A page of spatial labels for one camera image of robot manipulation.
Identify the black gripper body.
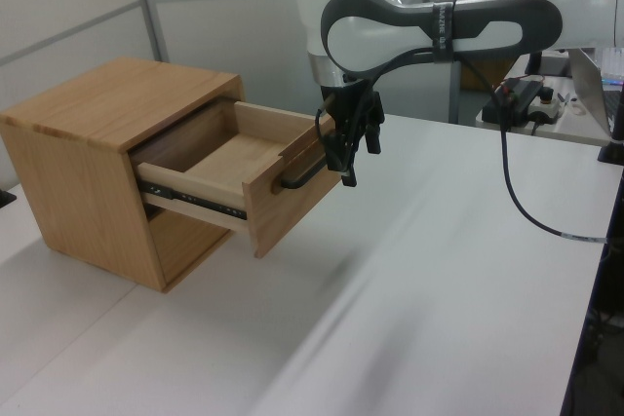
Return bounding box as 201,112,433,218
319,78,385,138

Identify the wooden drawer with black handle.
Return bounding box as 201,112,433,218
135,99,343,260

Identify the brown cardboard box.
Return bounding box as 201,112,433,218
460,60,519,94

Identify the black control box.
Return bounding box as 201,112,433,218
481,77,545,126

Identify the emergency stop button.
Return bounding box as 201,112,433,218
528,87,562,126

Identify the black stand pole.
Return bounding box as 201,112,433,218
524,51,547,79

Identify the grey laptop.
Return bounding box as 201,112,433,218
565,45,624,137

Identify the wooden cabinet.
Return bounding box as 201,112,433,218
0,56,246,294

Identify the grey metal post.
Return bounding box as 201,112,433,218
447,0,469,126

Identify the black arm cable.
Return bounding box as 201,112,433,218
314,43,610,244

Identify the wooden drawer without handle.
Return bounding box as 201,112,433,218
145,206,236,286

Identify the pale partition post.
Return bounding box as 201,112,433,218
127,0,170,64

